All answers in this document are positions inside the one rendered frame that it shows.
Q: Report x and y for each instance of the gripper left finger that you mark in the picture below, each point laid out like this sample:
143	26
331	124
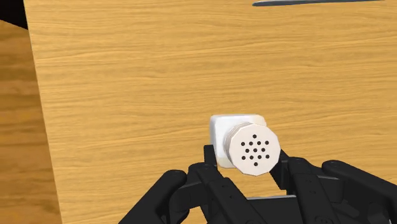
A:
214	189

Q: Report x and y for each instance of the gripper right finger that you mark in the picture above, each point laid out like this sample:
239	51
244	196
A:
325	189

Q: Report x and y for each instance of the white salt shaker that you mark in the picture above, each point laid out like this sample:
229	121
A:
245	145

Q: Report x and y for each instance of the dark grey flat utensil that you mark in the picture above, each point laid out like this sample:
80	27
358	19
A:
310	2

